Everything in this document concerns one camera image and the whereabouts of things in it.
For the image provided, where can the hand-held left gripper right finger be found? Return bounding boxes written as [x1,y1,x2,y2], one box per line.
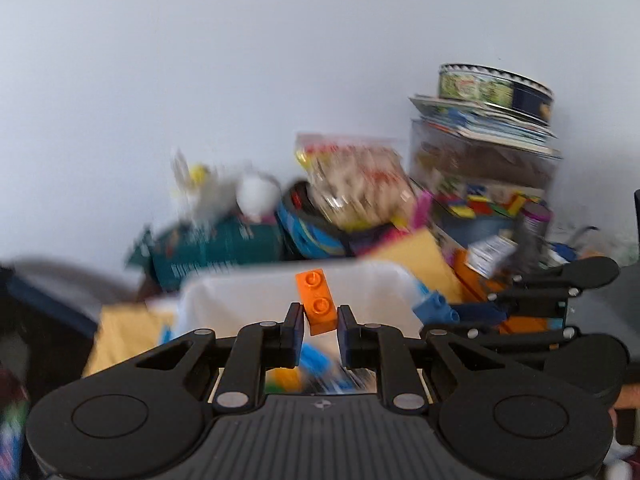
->
[337,305,506,413]

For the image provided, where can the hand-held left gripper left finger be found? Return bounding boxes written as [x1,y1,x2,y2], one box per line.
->
[132,302,306,413]

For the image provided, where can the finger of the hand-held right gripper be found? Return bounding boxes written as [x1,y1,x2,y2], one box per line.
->
[450,327,581,357]
[457,256,621,322]

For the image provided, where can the orange toy brick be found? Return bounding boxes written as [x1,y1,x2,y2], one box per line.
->
[295,270,340,336]

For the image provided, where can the pile of toy building blocks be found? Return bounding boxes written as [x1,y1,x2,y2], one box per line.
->
[265,342,373,393]

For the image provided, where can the white plastic storage bin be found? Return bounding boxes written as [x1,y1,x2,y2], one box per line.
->
[175,260,426,393]

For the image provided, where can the small light blue toy brick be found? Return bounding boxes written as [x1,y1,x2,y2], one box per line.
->
[411,292,461,323]

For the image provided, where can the grey can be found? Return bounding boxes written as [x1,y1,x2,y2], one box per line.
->
[517,202,553,261]

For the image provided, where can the white labelled box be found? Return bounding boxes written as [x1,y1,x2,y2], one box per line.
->
[467,235,518,276]

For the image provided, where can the orange box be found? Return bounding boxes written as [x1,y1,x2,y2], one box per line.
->
[452,250,566,336]

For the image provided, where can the blue black bag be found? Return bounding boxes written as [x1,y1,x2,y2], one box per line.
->
[275,182,361,261]

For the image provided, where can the clear toy storage box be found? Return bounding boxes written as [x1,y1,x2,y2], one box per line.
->
[410,120,563,261]

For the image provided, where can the teal cardboard box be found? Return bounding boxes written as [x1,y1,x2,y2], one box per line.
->
[125,220,286,291]

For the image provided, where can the clear snack bag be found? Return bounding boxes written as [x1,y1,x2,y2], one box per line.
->
[295,132,418,231]

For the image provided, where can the white plastic bag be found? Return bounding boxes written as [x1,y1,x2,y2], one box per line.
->
[170,150,283,223]

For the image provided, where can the stack of books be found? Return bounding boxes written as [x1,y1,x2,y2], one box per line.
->
[410,94,561,158]

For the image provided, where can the yellow cloth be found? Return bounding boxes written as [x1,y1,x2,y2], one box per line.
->
[82,227,466,378]

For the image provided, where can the round printed tin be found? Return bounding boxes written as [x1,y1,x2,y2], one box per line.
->
[439,63,555,126]

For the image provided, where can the dark blue mesh playpen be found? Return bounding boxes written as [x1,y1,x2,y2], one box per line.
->
[0,255,146,341]

